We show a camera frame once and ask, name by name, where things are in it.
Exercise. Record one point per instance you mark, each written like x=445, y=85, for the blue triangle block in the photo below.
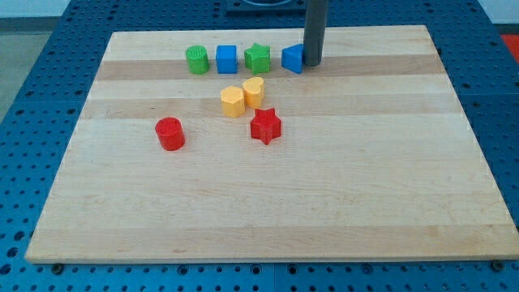
x=291, y=58

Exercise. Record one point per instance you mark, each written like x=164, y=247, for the red star block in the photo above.
x=265, y=126

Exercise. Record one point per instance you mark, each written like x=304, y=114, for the yellow hexagon block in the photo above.
x=232, y=102

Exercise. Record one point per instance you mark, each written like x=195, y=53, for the yellow heart block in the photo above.
x=254, y=92

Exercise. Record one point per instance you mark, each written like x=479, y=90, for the green star block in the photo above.
x=257, y=58

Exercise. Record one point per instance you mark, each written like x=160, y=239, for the red cylinder block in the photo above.
x=170, y=133

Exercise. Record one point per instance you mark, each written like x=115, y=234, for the blue cube block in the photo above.
x=227, y=59

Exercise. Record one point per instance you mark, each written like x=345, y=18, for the green cylinder block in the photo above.
x=197, y=59

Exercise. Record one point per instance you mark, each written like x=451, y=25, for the wooden board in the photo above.
x=376, y=161

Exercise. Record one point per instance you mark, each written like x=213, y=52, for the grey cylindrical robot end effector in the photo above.
x=314, y=30

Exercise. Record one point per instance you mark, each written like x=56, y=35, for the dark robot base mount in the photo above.
x=242, y=6

